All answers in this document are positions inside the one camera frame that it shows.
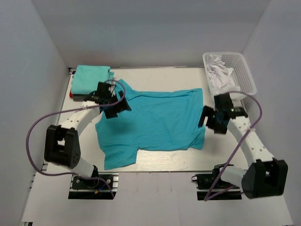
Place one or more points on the white plastic laundry basket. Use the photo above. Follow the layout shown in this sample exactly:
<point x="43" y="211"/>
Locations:
<point x="241" y="75"/>

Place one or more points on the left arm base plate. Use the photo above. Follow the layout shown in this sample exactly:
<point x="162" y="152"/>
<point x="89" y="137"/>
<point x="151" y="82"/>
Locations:
<point x="81" y="189"/>

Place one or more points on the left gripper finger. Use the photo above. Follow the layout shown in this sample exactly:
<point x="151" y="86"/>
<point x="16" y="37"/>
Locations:
<point x="123" y="104"/>
<point x="111" y="112"/>

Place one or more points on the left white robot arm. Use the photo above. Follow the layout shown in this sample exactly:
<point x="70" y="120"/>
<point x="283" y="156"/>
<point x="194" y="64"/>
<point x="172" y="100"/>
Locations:
<point x="62" y="146"/>

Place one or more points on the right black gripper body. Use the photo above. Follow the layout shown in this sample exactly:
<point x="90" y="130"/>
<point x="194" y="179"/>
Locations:
<point x="216" y="120"/>

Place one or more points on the blue t-shirt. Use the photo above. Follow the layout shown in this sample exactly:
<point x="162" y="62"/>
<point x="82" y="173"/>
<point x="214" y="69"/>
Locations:
<point x="157" y="121"/>

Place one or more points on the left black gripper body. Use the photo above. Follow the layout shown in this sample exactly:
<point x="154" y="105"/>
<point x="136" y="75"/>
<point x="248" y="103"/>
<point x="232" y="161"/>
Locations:
<point x="112" y="100"/>

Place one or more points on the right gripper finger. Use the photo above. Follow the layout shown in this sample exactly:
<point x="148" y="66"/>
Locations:
<point x="218" y="128"/>
<point x="209" y="113"/>

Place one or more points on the folded mint green t-shirt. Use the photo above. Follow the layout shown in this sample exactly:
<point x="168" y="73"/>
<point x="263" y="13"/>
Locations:
<point x="87" y="77"/>

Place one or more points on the crumpled white t-shirt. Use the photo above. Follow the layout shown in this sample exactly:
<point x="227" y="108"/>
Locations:
<point x="220" y="75"/>

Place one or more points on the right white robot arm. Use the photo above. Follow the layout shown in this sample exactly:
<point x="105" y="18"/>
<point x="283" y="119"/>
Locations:
<point x="266" y="175"/>

